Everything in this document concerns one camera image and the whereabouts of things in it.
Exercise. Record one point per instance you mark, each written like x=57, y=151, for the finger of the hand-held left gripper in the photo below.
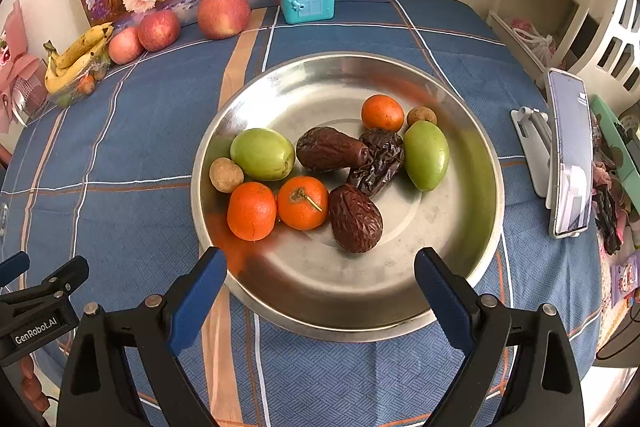
x=12, y=268
x=65, y=279

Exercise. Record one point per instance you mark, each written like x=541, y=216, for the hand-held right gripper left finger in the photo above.
x=197, y=297

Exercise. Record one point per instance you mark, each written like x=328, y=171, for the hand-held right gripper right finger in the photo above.
x=442, y=297

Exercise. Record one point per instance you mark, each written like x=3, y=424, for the small orange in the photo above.
x=251, y=211
x=382, y=113

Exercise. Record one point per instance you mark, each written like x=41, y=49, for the stainless steel plate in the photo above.
x=310, y=267

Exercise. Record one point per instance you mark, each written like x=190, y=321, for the smooth brown date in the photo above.
x=355, y=219

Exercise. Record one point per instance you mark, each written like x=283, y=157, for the tan longan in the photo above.
x=226, y=175

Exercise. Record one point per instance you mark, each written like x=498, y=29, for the orange with stem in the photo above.
x=302, y=203

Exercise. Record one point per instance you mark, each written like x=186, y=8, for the dark wrinkled date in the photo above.
x=377, y=163

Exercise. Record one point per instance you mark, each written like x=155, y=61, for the brownish longan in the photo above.
x=421, y=117

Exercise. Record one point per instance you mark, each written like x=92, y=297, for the person's left hand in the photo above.
x=31, y=382

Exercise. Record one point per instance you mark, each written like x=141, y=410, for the clear badge holder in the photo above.
x=2, y=219

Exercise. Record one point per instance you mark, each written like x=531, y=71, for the blue plaid tablecloth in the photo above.
x=125, y=157

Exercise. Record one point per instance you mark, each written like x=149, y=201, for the slim green jujube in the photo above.
x=426, y=155

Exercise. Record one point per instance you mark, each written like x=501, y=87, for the large green jujube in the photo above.
x=261, y=154

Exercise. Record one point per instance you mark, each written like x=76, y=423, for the colourful printed packet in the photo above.
x=625, y=279

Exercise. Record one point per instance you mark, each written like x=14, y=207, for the dark cloth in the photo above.
x=607, y=217

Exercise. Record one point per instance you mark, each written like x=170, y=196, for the smartphone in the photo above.
x=567, y=147

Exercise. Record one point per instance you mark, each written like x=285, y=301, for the clear plastic fruit container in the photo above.
x=85, y=84

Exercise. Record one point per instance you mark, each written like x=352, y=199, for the pink flower bouquet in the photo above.
x=17, y=72

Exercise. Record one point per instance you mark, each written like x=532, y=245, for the bunch of yellow bananas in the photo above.
x=75, y=57

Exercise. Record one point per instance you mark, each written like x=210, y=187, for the green box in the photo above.
x=607, y=127

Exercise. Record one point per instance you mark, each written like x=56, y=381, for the small pink apple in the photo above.
x=126, y=47

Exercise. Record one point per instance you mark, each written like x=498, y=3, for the medium red apple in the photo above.
x=159, y=31

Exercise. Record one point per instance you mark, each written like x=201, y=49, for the pink plastic bag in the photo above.
x=532, y=39

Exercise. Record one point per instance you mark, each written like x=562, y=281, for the large red apple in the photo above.
x=223, y=14

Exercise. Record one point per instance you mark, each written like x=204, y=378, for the white plastic basket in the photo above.
x=617, y=32

